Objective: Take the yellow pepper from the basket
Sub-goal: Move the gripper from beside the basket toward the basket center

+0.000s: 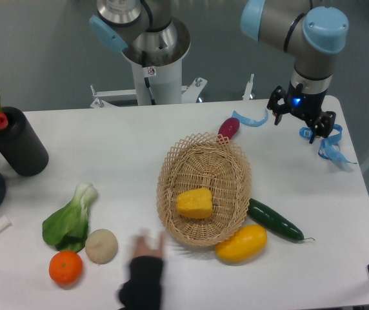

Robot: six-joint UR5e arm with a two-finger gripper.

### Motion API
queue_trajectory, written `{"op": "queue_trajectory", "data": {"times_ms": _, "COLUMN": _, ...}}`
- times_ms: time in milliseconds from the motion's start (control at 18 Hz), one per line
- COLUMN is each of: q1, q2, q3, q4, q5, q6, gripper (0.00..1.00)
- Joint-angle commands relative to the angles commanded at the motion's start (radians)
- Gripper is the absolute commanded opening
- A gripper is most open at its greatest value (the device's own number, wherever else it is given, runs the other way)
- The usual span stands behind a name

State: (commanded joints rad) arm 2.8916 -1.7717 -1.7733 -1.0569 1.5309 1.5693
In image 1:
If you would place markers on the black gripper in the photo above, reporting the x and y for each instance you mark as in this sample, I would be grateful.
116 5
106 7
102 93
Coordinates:
303 99

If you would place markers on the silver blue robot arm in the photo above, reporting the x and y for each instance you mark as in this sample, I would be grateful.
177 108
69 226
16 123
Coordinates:
155 43

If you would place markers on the black sleeved forearm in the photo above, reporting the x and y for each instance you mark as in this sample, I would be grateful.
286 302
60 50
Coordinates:
143 290

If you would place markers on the woven wicker basket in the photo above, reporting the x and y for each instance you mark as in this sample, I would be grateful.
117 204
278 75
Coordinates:
209 161

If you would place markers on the yellow bell pepper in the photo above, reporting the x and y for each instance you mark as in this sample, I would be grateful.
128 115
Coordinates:
195 204

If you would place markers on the blurred human hand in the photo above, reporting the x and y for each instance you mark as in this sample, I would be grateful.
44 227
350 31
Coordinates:
144 246

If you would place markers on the blue ribbon strip right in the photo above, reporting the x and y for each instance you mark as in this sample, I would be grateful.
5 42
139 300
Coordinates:
329 149

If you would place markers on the blue ribbon strip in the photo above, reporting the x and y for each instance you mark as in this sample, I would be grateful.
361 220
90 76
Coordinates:
329 149
250 122

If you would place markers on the blue ribbon strip left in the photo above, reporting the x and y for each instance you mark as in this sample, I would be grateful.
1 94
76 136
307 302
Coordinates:
250 122

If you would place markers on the purple eggplant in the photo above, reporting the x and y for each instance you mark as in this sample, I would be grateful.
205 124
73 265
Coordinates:
229 128

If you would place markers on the dark green cucumber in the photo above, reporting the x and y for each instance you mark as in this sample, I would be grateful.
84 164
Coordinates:
274 222

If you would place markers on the yellow squash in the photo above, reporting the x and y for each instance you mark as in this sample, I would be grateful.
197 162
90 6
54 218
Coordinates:
244 244

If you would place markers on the green bok choy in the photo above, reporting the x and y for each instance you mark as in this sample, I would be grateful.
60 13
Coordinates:
67 228

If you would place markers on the orange mandarin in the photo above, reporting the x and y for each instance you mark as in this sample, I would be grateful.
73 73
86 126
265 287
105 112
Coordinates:
65 268

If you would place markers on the black cylindrical vase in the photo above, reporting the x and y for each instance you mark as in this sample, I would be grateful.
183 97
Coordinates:
21 146

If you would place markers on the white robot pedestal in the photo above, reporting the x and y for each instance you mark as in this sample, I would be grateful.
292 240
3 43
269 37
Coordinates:
153 86

